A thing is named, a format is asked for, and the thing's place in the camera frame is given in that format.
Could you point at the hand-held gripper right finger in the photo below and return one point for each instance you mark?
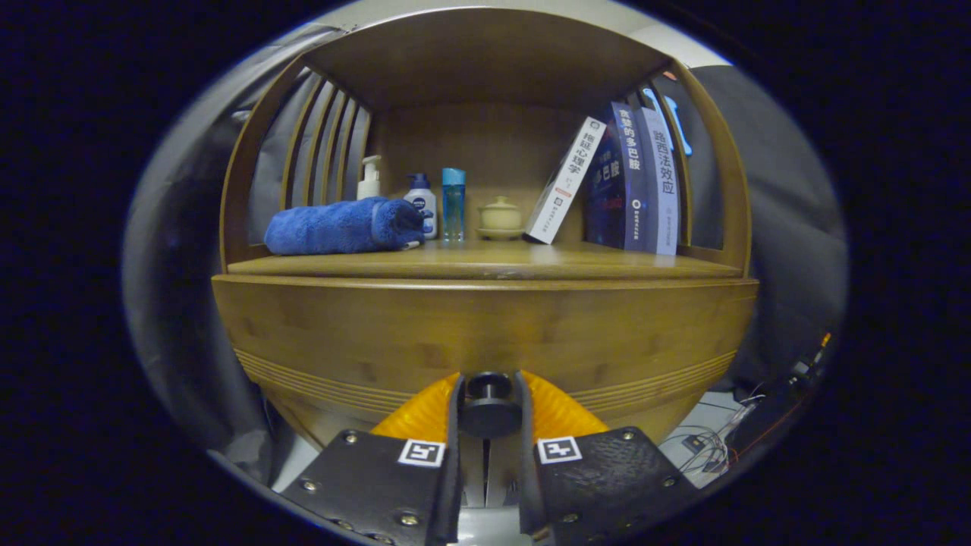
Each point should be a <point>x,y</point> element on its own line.
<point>525,470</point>

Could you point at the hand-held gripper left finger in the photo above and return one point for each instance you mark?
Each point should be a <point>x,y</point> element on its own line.
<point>454,455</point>

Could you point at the black round drawer knob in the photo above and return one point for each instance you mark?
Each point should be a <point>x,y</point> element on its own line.
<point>489,413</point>

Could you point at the wooden drawer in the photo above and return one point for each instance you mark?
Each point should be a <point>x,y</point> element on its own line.
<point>379,334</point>

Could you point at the wooden countertop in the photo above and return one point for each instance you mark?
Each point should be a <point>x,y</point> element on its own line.
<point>485,262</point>

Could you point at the wooden cabinet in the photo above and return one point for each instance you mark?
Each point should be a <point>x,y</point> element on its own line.
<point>485,53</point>

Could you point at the beige lidded teacup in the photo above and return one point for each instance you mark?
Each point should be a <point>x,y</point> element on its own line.
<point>501,218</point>

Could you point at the black equipment with orange parts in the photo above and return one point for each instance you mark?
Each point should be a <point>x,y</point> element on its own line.
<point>766,425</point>

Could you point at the clear blue bottle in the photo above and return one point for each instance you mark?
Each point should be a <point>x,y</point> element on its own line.
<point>454,205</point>

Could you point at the white bottle with blue cap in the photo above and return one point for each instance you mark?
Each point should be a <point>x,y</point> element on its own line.
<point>423,201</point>

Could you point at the blue rolled towel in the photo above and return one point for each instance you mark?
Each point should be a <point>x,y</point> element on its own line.
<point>334,227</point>

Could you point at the white pump bottle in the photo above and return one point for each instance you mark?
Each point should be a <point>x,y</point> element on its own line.
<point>369,186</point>

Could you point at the white book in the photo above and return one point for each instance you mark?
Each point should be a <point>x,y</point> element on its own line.
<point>565,182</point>

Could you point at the dark blue book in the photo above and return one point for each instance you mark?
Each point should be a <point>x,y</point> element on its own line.
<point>618,182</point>

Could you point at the pale blue book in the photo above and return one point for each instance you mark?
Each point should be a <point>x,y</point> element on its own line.
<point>661,189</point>

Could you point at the black backdrop cloth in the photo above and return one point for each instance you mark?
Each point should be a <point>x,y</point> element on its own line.
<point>174,265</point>

